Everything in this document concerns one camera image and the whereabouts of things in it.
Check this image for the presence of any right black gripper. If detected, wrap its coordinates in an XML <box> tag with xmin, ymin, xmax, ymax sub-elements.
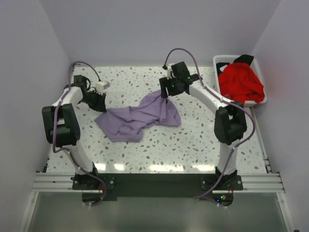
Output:
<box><xmin>160</xmin><ymin>75</ymin><xmax>183</xmax><ymax>98</ymax></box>

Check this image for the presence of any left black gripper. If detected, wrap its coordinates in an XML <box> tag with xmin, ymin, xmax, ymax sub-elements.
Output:
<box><xmin>80</xmin><ymin>90</ymin><xmax>106</xmax><ymax>113</ymax></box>

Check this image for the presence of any purple t shirt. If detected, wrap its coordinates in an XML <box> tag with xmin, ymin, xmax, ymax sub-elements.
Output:
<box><xmin>95</xmin><ymin>90</ymin><xmax>181</xmax><ymax>143</ymax></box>

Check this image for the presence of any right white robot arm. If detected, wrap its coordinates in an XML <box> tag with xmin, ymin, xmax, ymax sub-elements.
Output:
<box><xmin>159</xmin><ymin>62</ymin><xmax>247</xmax><ymax>190</ymax></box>

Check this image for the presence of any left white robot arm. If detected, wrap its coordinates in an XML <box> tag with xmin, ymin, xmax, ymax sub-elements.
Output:
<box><xmin>42</xmin><ymin>75</ymin><xmax>107</xmax><ymax>189</ymax></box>

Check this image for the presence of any white plastic basket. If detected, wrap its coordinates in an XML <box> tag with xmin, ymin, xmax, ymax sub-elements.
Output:
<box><xmin>213</xmin><ymin>55</ymin><xmax>265</xmax><ymax>94</ymax></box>

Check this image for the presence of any red t shirt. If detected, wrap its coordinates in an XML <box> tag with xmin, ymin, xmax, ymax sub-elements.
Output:
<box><xmin>218</xmin><ymin>63</ymin><xmax>265</xmax><ymax>103</ymax></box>

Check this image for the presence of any black t shirt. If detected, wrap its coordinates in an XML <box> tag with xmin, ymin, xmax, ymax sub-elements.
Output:
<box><xmin>213</xmin><ymin>54</ymin><xmax>254</xmax><ymax>75</ymax></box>

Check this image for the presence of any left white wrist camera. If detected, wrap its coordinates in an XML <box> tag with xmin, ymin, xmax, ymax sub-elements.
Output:
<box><xmin>95</xmin><ymin>81</ymin><xmax>110</xmax><ymax>94</ymax></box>

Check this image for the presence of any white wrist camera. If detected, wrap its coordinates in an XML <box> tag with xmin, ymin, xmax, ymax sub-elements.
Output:
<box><xmin>162</xmin><ymin>63</ymin><xmax>176</xmax><ymax>79</ymax></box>
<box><xmin>95</xmin><ymin>81</ymin><xmax>110</xmax><ymax>94</ymax></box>

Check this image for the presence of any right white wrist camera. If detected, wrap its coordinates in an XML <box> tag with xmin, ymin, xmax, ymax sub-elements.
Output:
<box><xmin>162</xmin><ymin>63</ymin><xmax>176</xmax><ymax>79</ymax></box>

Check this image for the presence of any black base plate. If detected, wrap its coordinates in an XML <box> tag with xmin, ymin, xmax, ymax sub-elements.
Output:
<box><xmin>72</xmin><ymin>173</ymin><xmax>243</xmax><ymax>203</ymax></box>

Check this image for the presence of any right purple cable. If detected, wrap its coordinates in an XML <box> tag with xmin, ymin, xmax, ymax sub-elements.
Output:
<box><xmin>163</xmin><ymin>47</ymin><xmax>256</xmax><ymax>203</ymax></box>

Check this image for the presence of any aluminium frame rail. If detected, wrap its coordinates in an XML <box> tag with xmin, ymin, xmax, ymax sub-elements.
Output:
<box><xmin>31</xmin><ymin>158</ymin><xmax>284</xmax><ymax>195</ymax></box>

